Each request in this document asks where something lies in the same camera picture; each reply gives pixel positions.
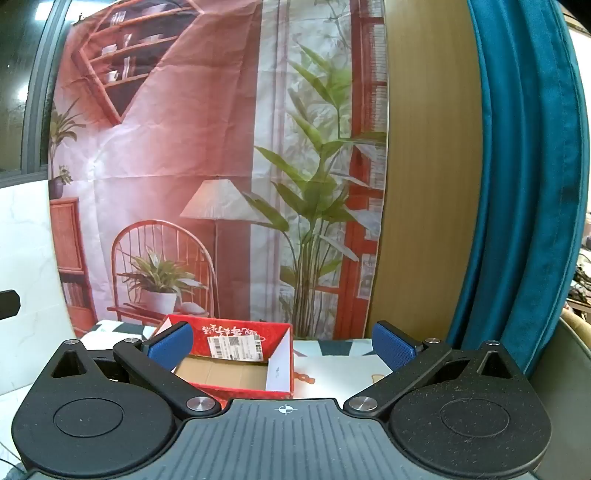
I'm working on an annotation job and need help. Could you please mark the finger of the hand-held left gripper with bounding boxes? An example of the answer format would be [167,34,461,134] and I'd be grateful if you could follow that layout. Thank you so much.
[0,290,22,320]

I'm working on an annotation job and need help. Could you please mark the grey-green chair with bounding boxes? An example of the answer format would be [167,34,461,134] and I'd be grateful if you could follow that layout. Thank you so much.
[531,318,591,480]

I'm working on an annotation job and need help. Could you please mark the red cardboard box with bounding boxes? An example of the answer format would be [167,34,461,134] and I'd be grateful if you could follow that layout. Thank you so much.
[152,314,296,400]

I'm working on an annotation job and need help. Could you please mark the teal curtain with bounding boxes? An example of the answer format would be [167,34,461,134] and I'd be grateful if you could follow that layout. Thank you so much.
[444,0,591,376]

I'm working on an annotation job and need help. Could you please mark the dark window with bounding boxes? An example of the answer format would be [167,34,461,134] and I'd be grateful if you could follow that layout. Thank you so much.
[0,0,74,188]

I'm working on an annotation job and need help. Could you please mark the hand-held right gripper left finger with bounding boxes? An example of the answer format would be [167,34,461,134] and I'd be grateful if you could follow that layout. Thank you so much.
[44,322,222,420]

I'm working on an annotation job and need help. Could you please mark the printed room scene backdrop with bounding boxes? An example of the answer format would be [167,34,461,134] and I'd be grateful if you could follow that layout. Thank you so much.
[48,0,389,341]

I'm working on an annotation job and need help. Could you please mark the background clutter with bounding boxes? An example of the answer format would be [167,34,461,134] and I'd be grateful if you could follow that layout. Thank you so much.
[561,233,591,324]

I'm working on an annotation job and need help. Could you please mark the printed cartoon tablecloth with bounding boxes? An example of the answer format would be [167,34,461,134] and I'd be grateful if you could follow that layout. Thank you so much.
[81,318,395,403]

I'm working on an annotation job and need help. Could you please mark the wooden panel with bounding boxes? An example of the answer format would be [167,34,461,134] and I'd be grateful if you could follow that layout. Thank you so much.
[366,0,485,343]

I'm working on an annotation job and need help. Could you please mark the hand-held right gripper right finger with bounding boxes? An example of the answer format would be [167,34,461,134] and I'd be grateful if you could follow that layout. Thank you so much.
[344,322,528,421]

